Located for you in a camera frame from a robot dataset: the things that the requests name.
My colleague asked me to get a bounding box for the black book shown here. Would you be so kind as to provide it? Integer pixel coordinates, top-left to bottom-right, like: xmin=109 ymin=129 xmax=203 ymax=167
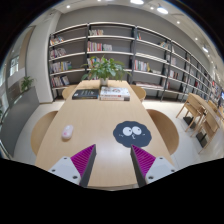
xmin=71 ymin=88 xmax=100 ymax=101

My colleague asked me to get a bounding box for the light wooden chairs group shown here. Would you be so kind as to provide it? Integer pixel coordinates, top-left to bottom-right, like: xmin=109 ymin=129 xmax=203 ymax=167
xmin=175 ymin=92 xmax=224 ymax=154

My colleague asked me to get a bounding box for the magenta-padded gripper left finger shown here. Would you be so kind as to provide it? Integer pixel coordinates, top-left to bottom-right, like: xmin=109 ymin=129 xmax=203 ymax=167
xmin=48 ymin=143 xmax=97 ymax=188

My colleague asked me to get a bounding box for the dark cloud-shaped mouse pad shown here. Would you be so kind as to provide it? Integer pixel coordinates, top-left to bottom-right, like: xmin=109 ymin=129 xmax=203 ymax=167
xmin=112 ymin=120 xmax=153 ymax=149

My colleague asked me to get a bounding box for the small green floor plant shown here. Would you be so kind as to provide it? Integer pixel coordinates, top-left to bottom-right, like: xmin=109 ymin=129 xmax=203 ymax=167
xmin=20 ymin=75 xmax=35 ymax=93

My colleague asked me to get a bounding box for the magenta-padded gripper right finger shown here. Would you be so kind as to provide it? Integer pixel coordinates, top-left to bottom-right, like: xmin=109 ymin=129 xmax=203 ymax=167
xmin=130 ymin=144 xmax=177 ymax=188

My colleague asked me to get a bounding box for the ceiling lights group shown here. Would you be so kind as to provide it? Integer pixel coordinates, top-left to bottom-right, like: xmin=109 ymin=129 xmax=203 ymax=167
xmin=64 ymin=0 xmax=210 ymax=54

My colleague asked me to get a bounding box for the book with red-lettered spine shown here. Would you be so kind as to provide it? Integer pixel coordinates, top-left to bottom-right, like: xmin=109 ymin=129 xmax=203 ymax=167
xmin=99 ymin=94 xmax=131 ymax=102

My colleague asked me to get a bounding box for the white illustrated book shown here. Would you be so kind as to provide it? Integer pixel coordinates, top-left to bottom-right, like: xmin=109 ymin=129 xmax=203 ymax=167
xmin=99 ymin=86 xmax=131 ymax=98

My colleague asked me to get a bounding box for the grey bookshelf unit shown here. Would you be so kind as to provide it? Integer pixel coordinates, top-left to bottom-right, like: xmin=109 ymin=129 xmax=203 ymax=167
xmin=48 ymin=21 xmax=224 ymax=105

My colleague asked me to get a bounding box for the pink computer mouse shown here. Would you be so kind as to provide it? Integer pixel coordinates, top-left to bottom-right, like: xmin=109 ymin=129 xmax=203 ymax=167
xmin=61 ymin=124 xmax=75 ymax=141

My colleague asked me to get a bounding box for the green potted plant, white pot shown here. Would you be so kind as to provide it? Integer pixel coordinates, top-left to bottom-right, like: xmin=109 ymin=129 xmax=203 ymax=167
xmin=80 ymin=55 xmax=131 ymax=87

